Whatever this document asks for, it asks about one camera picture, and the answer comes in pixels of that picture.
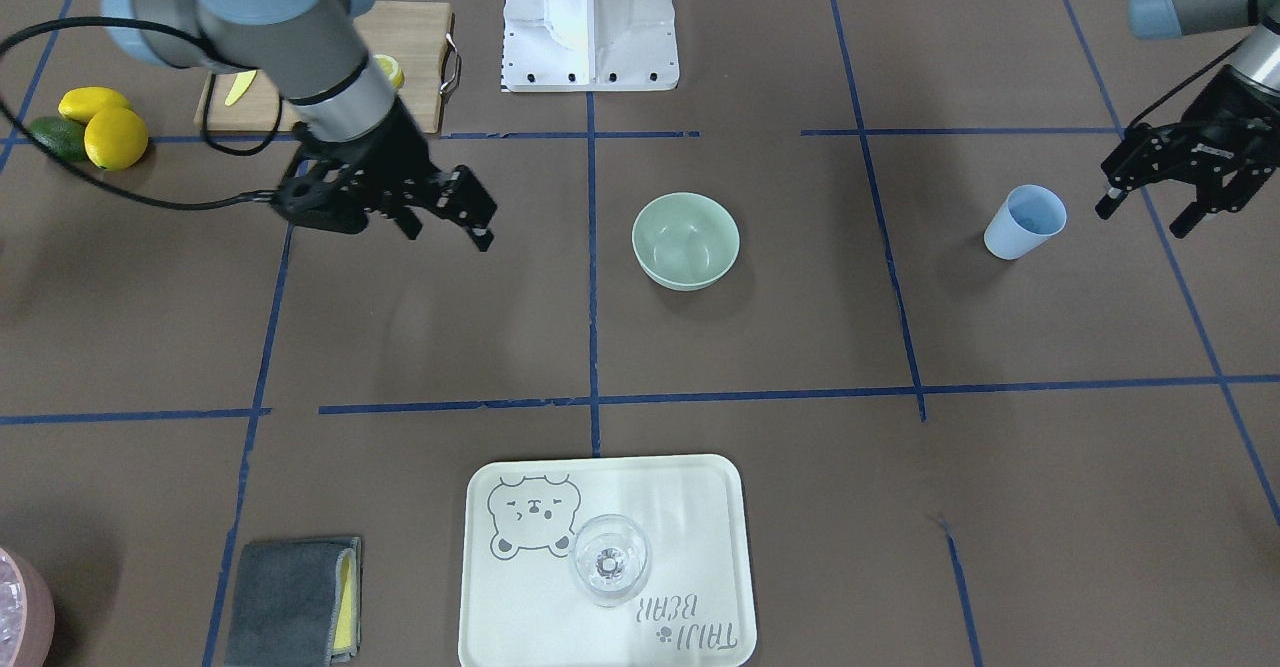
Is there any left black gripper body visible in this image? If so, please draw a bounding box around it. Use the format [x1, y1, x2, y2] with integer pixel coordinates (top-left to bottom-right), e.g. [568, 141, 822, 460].
[1125, 65, 1277, 216]

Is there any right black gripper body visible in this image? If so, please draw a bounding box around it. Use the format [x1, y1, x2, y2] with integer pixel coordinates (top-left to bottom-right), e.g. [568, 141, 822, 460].
[270, 99, 440, 234]

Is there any light blue cup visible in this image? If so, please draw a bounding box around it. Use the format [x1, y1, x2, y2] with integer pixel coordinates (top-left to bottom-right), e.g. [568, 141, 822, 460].
[983, 184, 1068, 261]

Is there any green bowl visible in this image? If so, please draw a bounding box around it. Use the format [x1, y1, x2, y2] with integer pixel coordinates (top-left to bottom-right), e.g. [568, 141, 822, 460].
[631, 192, 741, 292]

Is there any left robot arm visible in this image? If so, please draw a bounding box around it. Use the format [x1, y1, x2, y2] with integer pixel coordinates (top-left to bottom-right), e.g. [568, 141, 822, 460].
[1094, 0, 1279, 238]

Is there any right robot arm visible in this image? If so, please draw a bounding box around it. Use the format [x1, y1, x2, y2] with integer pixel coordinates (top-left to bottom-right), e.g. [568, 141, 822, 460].
[3, 0, 497, 251]

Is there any pink bowl with ice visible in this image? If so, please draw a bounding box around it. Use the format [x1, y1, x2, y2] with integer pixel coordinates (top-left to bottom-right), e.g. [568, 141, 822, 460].
[1, 548, 56, 666]

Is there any lemon half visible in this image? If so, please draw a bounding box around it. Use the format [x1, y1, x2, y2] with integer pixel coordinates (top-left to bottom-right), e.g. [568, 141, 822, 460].
[372, 55, 404, 90]

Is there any yellow plastic knife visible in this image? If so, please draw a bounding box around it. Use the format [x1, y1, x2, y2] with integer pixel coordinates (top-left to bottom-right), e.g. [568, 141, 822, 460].
[223, 70, 259, 108]

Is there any wooden cutting board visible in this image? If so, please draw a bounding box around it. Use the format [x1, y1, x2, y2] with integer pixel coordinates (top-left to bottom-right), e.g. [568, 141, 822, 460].
[207, 1, 461, 134]

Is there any yellow lemon front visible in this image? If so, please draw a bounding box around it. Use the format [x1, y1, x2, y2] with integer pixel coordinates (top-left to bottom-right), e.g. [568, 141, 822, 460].
[84, 106, 150, 172]

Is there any yellow lemon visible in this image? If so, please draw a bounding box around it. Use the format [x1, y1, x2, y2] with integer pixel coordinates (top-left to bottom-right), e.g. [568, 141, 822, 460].
[84, 106, 150, 172]
[58, 84, 132, 125]

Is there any yellow lemon back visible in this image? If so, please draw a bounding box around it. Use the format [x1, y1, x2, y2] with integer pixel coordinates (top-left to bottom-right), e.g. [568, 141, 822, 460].
[58, 84, 132, 125]

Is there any green avocado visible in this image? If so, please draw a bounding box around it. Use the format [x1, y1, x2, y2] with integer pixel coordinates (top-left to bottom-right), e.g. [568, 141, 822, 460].
[27, 117, 88, 164]

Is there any clear wine glass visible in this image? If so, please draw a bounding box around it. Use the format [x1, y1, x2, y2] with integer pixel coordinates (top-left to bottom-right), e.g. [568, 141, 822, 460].
[570, 515, 653, 608]

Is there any grey yellow folded cloth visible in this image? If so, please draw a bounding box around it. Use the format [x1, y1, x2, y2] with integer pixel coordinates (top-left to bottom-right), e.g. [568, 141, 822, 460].
[224, 535, 364, 666]

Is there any cream bear tray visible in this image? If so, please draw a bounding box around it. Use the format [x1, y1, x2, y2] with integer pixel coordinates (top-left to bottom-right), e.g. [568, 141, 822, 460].
[458, 454, 758, 666]

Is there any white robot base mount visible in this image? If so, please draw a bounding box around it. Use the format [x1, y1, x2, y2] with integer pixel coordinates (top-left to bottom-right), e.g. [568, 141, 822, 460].
[500, 0, 681, 93]

